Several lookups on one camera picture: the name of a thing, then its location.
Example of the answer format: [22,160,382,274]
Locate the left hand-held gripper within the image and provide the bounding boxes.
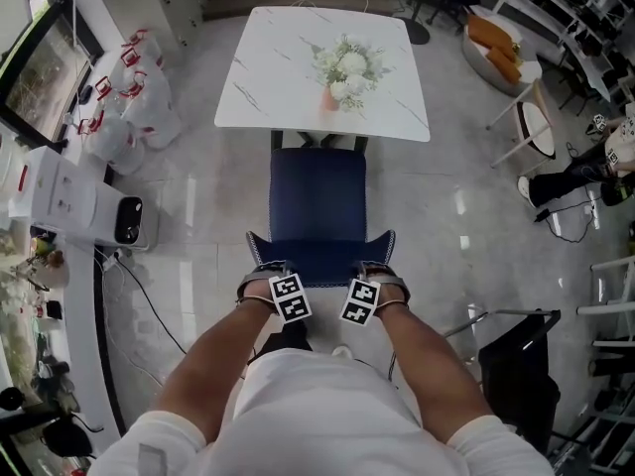
[236,259,315,326]

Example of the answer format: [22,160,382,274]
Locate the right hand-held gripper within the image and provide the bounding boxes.
[338,260,413,327]

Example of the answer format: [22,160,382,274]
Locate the dark blue chair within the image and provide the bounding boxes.
[245,146,397,290]

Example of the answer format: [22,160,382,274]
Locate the person's left forearm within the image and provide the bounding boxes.
[153,297,284,443]

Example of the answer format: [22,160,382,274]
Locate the person's right forearm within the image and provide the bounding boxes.
[369,304,490,445]

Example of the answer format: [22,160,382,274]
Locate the black folding chair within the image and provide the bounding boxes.
[444,307,562,455]

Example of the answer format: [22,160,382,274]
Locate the white marble table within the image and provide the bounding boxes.
[213,6,431,156]

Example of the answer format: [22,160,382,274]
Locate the light wooden chair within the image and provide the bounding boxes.
[485,77,557,169]

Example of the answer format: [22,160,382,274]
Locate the person's black trousers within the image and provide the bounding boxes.
[260,322,314,361]

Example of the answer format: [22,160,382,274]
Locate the person's white shirt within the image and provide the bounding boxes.
[91,347,557,476]

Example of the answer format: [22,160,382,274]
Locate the pink vase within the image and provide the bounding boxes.
[320,85,343,113]

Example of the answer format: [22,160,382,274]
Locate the white curved counter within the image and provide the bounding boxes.
[0,215,125,476]

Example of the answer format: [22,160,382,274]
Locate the white flower bouquet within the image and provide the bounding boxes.
[311,32,393,113]

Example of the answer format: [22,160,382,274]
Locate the beige bag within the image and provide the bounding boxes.
[27,250,70,292]

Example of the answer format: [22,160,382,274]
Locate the white water dispenser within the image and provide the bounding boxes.
[7,145,160,252]

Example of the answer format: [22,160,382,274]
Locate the round basket with orange cushions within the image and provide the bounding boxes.
[462,11,544,99]

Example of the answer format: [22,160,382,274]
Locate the small orange cushion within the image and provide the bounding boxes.
[484,46,522,82]

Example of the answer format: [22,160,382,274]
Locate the large orange cushion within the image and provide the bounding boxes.
[467,14,515,52]

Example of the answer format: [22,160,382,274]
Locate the large water bottle red label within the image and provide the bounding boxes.
[0,126,32,217]

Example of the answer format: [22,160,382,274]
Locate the grey metal cabinet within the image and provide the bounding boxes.
[148,0,209,52]

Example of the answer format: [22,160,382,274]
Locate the black framed window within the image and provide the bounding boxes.
[0,0,105,143]

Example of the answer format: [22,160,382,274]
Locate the white shelving rack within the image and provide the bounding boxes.
[488,0,635,103]

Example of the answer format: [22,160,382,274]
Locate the black floor cable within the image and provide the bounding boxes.
[116,258,189,356]

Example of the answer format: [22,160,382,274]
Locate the clear water jug red handle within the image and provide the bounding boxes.
[118,47,165,83]
[121,74,183,151]
[93,75,128,118]
[78,111,146,176]
[129,28,165,68]

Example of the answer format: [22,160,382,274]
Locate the black bag with strap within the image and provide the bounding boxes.
[42,416,105,458]

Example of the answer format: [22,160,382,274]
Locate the black pedestal fan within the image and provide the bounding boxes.
[396,0,432,47]

